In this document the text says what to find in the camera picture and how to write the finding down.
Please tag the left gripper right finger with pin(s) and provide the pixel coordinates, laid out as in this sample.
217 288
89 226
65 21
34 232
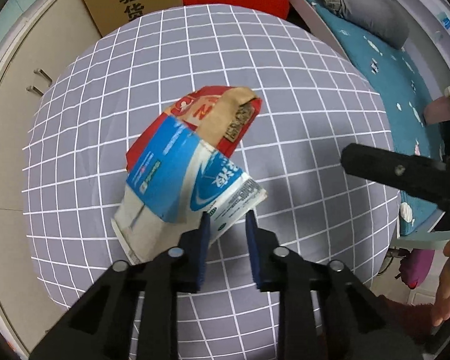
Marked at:
325 311

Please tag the red brown snack bag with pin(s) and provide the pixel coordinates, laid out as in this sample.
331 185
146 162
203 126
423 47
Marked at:
220 115

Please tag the person right hand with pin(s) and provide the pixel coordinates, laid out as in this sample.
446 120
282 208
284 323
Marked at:
440 312

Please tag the grey checkered tablecloth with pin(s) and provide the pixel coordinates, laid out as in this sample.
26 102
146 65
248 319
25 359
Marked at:
314 105

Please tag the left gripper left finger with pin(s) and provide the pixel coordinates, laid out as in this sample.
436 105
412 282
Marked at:
129 298

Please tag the blue white paper box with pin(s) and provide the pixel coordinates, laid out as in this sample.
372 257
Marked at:
177 178

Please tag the teal quilted bed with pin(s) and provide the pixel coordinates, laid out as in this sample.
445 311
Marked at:
393 75

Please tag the grey folded blanket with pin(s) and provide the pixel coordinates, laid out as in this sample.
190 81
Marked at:
382 18

